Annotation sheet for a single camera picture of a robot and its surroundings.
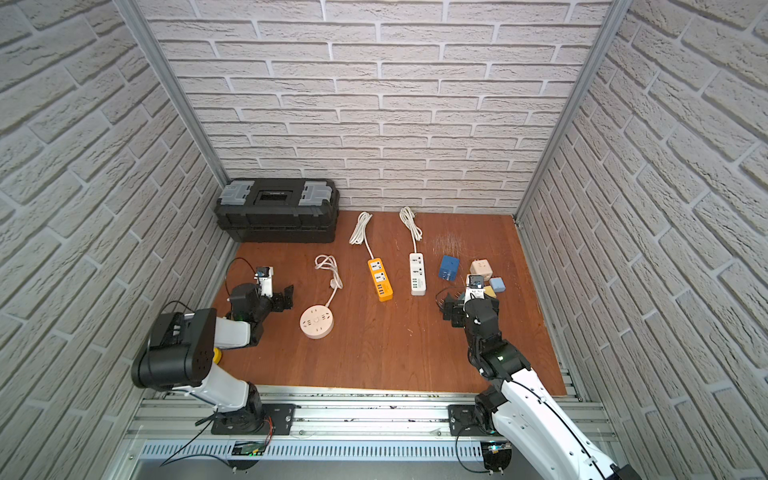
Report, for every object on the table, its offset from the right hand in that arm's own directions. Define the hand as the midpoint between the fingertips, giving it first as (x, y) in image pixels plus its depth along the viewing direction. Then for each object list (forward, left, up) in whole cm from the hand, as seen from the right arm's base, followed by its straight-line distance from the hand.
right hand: (469, 295), depth 80 cm
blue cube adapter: (+16, +1, -10) cm, 19 cm away
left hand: (+15, +58, -9) cm, 60 cm away
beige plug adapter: (+15, -9, -9) cm, 20 cm away
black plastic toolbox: (+36, +58, +2) cm, 68 cm away
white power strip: (+16, +12, -13) cm, 24 cm away
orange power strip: (+14, +25, -12) cm, 31 cm away
